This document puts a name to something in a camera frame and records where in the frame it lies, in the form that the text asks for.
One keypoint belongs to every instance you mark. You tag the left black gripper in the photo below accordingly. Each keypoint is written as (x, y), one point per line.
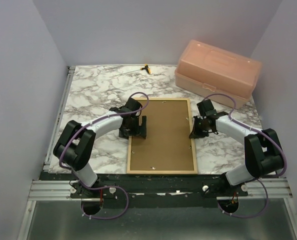
(140, 130)

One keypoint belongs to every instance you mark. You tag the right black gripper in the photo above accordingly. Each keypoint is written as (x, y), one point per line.
(195, 131)

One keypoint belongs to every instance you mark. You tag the brown frame backing board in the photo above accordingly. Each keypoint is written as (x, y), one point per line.
(162, 136)

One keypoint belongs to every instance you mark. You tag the wooden picture frame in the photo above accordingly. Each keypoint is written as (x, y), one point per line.
(162, 136)

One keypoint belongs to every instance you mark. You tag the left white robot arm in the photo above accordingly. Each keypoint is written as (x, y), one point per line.
(75, 144)

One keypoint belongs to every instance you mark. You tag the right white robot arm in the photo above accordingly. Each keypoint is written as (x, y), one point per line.
(263, 153)

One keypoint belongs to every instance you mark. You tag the pink translucent plastic box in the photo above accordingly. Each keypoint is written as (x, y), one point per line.
(204, 69)

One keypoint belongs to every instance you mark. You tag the yellow black hex key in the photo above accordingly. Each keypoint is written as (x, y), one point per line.
(144, 68)

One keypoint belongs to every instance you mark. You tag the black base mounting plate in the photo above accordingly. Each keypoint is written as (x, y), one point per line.
(115, 191)

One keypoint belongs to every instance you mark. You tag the aluminium rail left side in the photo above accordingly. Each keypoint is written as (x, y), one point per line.
(59, 116)

